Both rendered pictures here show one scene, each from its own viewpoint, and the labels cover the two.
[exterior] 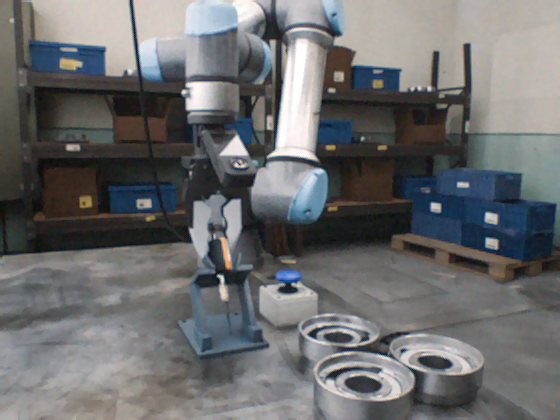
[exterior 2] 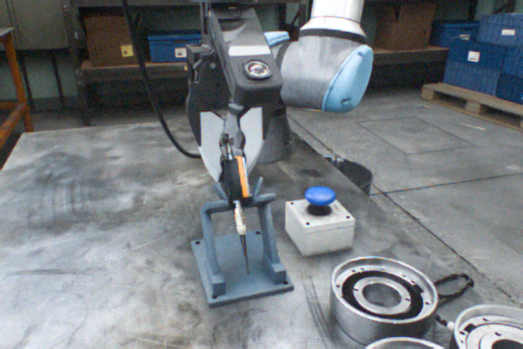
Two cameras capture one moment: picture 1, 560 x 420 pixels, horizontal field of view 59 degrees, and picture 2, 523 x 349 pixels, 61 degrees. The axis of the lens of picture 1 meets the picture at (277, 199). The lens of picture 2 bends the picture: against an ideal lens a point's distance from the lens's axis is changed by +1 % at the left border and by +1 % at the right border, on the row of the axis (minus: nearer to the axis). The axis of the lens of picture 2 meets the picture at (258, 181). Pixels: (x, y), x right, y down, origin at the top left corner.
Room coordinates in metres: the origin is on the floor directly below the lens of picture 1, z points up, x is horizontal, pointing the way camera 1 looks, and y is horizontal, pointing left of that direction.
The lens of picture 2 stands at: (0.25, 0.00, 1.13)
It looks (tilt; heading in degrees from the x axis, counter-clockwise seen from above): 26 degrees down; 7
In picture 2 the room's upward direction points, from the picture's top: straight up
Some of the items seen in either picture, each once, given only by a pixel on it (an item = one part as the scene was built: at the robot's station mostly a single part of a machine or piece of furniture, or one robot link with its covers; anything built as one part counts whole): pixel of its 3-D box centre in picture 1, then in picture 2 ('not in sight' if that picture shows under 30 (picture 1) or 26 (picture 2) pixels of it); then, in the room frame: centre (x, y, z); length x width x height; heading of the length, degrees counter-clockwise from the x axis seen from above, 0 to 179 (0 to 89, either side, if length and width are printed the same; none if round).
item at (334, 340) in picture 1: (338, 343); (380, 300); (0.62, -0.08, 0.82); 0.10 x 0.10 x 0.04
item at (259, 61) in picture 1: (232, 57); not in sight; (0.83, 0.08, 1.22); 0.11 x 0.11 x 0.08; 69
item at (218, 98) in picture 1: (210, 100); not in sight; (0.73, 0.10, 1.14); 0.08 x 0.08 x 0.05
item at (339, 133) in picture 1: (318, 132); not in sight; (4.68, -0.37, 1.11); 0.52 x 0.38 x 0.22; 113
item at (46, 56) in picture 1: (67, 62); not in sight; (3.84, 1.61, 1.61); 0.52 x 0.38 x 0.22; 116
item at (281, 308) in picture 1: (286, 301); (317, 221); (0.77, -0.02, 0.82); 0.08 x 0.07 x 0.05; 23
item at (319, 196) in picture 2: (288, 287); (318, 206); (0.76, -0.02, 0.85); 0.04 x 0.04 x 0.05
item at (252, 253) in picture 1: (231, 242); (257, 126); (1.09, 0.10, 0.85); 0.15 x 0.15 x 0.10
